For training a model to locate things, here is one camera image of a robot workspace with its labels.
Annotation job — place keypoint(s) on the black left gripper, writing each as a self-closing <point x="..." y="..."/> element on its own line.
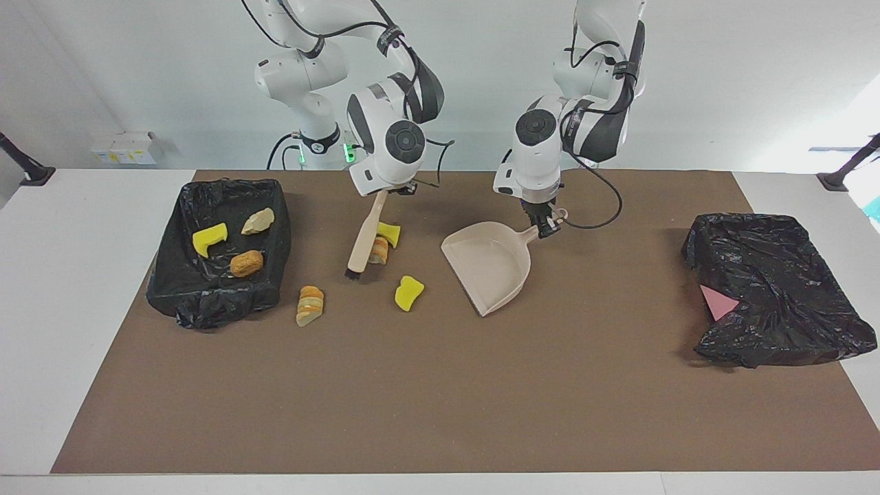
<point x="540" y="210"/>

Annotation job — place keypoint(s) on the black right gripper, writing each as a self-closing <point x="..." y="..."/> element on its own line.
<point x="405" y="188"/>

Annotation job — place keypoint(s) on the small yellow sponge piece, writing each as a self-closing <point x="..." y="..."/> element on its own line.
<point x="392" y="234"/>

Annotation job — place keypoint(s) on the beige brush black bristles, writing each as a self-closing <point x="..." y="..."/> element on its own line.
<point x="364" y="240"/>

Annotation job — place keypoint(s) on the beige plastic dustpan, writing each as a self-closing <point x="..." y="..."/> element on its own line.
<point x="491" y="265"/>

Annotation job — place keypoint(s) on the pale bread chunk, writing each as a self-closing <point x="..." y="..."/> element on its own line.
<point x="380" y="251"/>

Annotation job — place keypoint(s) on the rounded yellow sponge piece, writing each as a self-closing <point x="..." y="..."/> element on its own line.
<point x="409" y="294"/>

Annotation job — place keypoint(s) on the tan croissant piece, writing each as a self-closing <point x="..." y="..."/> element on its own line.
<point x="258" y="221"/>

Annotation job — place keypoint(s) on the striped orange bread piece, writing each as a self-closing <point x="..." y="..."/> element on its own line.
<point x="310" y="306"/>

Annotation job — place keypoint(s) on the brown bread roll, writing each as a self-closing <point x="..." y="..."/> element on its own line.
<point x="246" y="265"/>

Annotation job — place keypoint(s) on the notched yellow sponge piece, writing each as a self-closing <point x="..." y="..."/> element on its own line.
<point x="208" y="239"/>

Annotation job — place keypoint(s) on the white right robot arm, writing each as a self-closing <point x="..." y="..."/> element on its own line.
<point x="385" y="144"/>

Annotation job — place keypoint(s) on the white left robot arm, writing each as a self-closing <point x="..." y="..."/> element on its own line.
<point x="540" y="158"/>

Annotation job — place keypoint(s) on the pink bin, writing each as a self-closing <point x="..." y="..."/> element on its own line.
<point x="718" y="302"/>

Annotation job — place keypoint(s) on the black bag lined dark bin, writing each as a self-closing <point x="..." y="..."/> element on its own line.
<point x="206" y="295"/>

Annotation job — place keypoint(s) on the black trash bag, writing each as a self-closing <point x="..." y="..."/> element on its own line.
<point x="784" y="302"/>

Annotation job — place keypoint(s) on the brown table mat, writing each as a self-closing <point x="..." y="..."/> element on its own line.
<point x="440" y="399"/>

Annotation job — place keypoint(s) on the black stand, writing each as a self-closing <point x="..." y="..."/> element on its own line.
<point x="842" y="175"/>
<point x="31" y="172"/>

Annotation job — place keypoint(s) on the teal object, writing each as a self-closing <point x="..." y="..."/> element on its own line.
<point x="874" y="210"/>

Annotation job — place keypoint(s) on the white wall boxes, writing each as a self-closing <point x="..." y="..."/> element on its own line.
<point x="127" y="146"/>

